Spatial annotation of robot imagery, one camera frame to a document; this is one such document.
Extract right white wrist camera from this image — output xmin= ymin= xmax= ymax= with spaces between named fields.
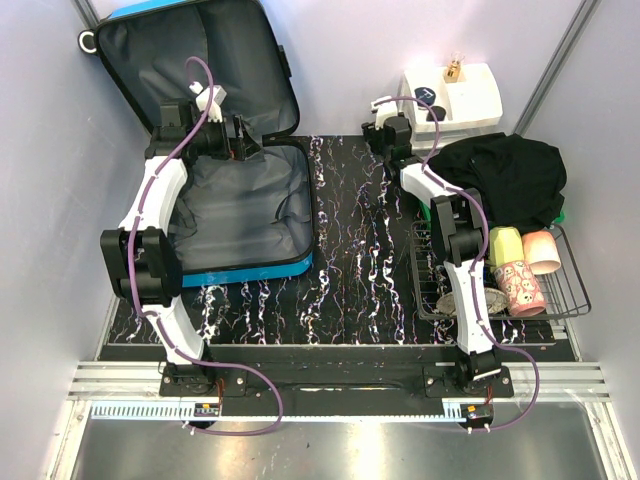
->
xmin=371 ymin=96 xmax=399 ymax=130

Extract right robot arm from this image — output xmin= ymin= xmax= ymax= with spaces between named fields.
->
xmin=362 ymin=114 xmax=501 ymax=397

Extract large black garment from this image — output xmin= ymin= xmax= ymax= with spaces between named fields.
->
xmin=429 ymin=133 xmax=567 ymax=234

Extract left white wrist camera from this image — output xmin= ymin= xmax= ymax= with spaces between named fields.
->
xmin=189 ymin=81 xmax=227 ymax=123

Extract blue fish-print suitcase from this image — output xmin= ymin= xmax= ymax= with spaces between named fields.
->
xmin=78 ymin=1 xmax=316 ymax=287

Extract speckled grey plate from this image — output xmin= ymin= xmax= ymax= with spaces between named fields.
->
xmin=436 ymin=287 xmax=508 ymax=316

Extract black wire basket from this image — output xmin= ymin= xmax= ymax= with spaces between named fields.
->
xmin=410 ymin=220 xmax=591 ymax=322

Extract small black round jar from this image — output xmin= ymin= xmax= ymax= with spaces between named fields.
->
xmin=427 ymin=105 xmax=447 ymax=122

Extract pink patterned cup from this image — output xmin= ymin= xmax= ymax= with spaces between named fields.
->
xmin=494 ymin=260 xmax=547 ymax=317

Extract light pink cup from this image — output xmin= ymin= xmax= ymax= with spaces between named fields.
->
xmin=522 ymin=230 xmax=561 ymax=275

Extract green plastic tray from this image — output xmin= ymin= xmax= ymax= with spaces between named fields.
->
xmin=420 ymin=202 xmax=566 ymax=224

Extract small dark bottle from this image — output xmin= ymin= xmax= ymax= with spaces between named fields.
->
xmin=443 ymin=52 xmax=465 ymax=83

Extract white plastic drawer unit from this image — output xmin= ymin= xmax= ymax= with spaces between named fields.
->
xmin=399 ymin=63 xmax=503 ymax=151

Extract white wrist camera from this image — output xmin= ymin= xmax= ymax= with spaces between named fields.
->
xmin=371 ymin=96 xmax=399 ymax=130
xmin=189 ymin=81 xmax=227 ymax=123

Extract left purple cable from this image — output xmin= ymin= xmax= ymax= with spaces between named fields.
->
xmin=127 ymin=56 xmax=286 ymax=436

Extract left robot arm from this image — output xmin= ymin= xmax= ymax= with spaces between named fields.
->
xmin=100 ymin=99 xmax=259 ymax=396

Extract yellow faceted cup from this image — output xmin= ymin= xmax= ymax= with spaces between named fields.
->
xmin=488 ymin=227 xmax=524 ymax=271

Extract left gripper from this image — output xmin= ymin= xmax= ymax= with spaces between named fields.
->
xmin=187 ymin=114 xmax=260 ymax=161

